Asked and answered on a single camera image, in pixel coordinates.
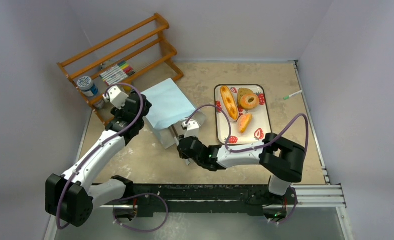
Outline white blue paper bag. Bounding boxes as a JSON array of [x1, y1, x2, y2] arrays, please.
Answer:
[[141, 78, 206, 149]]

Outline long orange fake bread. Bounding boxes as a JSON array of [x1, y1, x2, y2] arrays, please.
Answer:
[[219, 85, 239, 121]]

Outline small pink orange fake bread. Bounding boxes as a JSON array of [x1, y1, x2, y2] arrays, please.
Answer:
[[236, 113, 253, 134]]

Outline round orange fake bun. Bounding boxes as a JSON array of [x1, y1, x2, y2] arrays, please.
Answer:
[[239, 93, 259, 110]]

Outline brown fake bread slice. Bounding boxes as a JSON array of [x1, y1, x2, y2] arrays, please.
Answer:
[[236, 87, 254, 107]]

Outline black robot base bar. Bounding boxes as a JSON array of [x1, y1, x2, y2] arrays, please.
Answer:
[[112, 183, 298, 225]]

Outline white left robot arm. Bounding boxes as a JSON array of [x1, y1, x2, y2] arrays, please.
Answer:
[[45, 91, 152, 230]]

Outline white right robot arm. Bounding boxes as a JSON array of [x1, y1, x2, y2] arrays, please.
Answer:
[[177, 133, 306, 204]]

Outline set of coloured markers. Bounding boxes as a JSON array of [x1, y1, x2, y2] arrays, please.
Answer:
[[99, 60, 135, 86]]

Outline blue lid white jar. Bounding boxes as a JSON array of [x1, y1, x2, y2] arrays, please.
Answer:
[[76, 76, 98, 98]]

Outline orange wooden shelf rack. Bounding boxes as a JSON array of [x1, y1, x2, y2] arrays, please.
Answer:
[[57, 13, 184, 125]]

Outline white strawberry enamel tray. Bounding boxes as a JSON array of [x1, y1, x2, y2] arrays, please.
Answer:
[[214, 84, 271, 145]]

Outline green cap white marker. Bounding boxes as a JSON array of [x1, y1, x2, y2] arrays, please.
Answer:
[[283, 90, 302, 100]]

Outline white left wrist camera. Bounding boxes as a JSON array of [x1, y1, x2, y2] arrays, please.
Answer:
[[102, 86, 128, 110]]

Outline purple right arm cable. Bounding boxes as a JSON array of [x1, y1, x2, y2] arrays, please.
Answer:
[[183, 104, 309, 154]]

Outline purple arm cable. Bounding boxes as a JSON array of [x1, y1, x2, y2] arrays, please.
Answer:
[[55, 82, 144, 231], [183, 104, 309, 154]]

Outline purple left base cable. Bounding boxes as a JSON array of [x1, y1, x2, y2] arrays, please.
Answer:
[[112, 193, 169, 234]]

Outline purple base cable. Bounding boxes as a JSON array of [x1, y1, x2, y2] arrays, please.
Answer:
[[112, 193, 169, 234], [266, 187, 300, 226]]

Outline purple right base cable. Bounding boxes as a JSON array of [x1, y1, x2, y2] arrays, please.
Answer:
[[266, 187, 300, 226]]

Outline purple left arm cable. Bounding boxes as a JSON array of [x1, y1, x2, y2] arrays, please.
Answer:
[[55, 82, 144, 231]]

